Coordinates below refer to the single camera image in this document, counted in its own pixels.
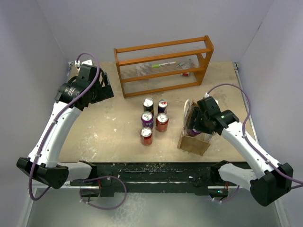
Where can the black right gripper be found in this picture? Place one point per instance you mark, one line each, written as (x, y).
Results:
(196, 113)

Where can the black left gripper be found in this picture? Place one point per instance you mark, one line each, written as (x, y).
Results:
(105, 91)

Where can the purple soda can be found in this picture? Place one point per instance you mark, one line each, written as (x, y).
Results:
(147, 119)
(193, 132)

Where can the brown canvas tote bag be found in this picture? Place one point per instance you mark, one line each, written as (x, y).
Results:
(196, 145)

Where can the red soda can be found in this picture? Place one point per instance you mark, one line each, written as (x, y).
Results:
(146, 135)
(162, 121)

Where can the white can red tab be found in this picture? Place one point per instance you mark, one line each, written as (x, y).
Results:
(162, 106)

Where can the black beverage can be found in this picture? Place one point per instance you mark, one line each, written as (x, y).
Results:
(148, 105)

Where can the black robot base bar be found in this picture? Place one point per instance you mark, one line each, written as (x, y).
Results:
(100, 169)

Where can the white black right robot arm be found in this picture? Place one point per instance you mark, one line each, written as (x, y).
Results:
(232, 130)

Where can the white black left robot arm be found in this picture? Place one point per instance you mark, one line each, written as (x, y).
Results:
(90, 86)

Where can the orange wooden shelf rack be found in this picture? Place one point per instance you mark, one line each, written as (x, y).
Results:
(163, 66)

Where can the green white marker pen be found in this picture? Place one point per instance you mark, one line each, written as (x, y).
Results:
(163, 64)

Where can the grey metal clips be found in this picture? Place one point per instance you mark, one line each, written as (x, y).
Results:
(185, 65)

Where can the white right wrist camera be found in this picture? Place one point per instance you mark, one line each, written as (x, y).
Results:
(207, 96)

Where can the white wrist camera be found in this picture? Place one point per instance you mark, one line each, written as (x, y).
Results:
(78, 63)
(207, 96)

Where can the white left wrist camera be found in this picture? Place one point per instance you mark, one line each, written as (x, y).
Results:
(78, 63)

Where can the aluminium front frame rail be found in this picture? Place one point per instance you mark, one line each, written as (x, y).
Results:
(244, 178)

